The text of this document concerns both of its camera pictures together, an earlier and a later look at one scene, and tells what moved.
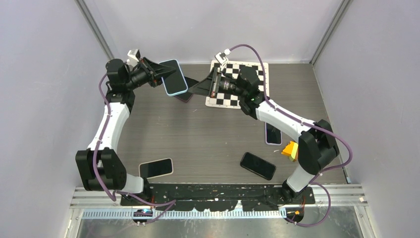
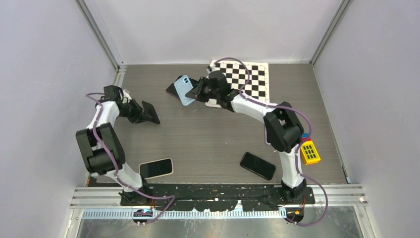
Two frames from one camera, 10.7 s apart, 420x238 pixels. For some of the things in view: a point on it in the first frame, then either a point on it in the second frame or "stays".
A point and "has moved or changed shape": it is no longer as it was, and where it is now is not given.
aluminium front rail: x=350 y=195 stays
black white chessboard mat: x=230 y=99 stays
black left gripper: x=154 y=71 → x=140 y=116
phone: x=184 y=96 has moved or changed shape
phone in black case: x=258 y=165 stays
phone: x=156 y=168 stays
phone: x=175 y=83 → x=183 y=85
